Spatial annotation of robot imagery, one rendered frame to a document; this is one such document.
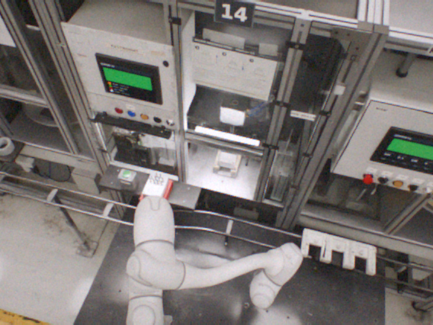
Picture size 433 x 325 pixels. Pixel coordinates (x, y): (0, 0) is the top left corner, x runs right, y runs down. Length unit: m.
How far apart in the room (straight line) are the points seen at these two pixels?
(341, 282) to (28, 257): 2.13
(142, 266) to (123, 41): 0.78
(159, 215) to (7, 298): 1.90
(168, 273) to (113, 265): 0.92
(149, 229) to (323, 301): 1.16
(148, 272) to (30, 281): 1.86
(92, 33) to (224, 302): 1.41
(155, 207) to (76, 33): 0.69
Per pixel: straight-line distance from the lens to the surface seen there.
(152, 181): 1.98
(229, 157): 2.04
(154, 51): 1.41
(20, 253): 3.16
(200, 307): 2.07
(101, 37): 1.49
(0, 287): 3.12
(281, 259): 1.56
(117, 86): 1.59
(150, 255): 1.27
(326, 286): 2.20
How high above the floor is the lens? 2.69
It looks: 56 degrees down
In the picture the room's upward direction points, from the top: 4 degrees clockwise
